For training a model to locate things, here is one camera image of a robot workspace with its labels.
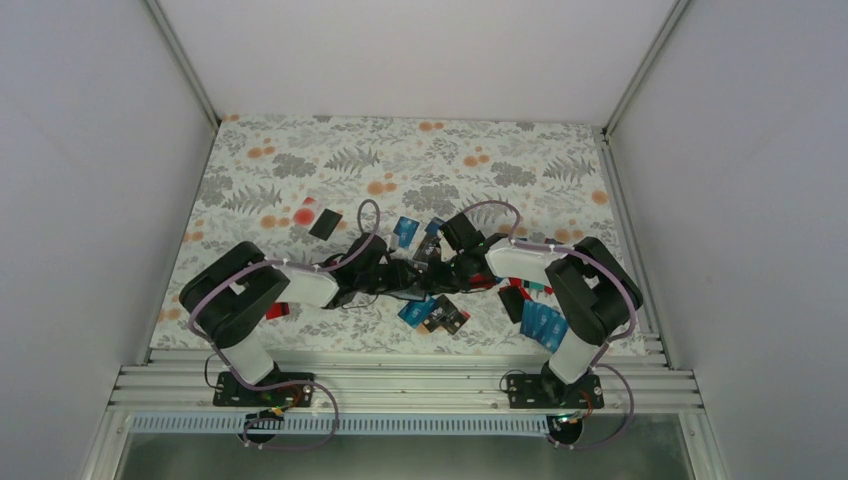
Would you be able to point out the translucent red dot card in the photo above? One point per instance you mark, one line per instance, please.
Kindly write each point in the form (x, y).
(307, 213)

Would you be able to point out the black card right side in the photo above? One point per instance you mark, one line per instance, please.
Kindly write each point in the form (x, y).
(513, 300)

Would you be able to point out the blue card fan right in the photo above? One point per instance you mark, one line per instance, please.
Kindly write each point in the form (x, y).
(543, 324)

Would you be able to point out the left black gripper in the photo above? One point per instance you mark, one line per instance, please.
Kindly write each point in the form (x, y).
(400, 280)

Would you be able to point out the red card left side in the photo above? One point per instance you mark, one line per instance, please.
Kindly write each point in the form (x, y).
(277, 310)

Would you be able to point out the floral patterned table mat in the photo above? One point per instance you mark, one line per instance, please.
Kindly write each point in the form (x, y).
(542, 181)

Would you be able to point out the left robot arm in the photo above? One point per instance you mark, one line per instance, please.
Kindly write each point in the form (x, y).
(228, 299)

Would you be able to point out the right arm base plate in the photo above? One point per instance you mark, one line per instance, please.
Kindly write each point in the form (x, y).
(535, 391)

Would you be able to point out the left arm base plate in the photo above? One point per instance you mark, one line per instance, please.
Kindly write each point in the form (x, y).
(231, 393)

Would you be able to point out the blue card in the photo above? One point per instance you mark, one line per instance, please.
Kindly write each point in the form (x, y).
(404, 232)
(415, 312)

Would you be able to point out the black card upper left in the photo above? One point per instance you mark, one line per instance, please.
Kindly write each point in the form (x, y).
(325, 224)

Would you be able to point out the black card pair front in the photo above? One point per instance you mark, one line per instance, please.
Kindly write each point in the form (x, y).
(445, 315)

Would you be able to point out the blue card lower centre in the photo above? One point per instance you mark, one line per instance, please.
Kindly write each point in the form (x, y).
(415, 312)

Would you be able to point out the blue card near centre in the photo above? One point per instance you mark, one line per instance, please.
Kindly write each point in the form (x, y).
(404, 232)

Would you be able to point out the aluminium rail frame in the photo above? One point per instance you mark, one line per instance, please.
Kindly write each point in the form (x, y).
(380, 388)

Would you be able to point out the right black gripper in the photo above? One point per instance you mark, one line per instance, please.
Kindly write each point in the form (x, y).
(436, 281)

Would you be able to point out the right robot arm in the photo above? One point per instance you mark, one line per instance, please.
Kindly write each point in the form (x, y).
(595, 294)

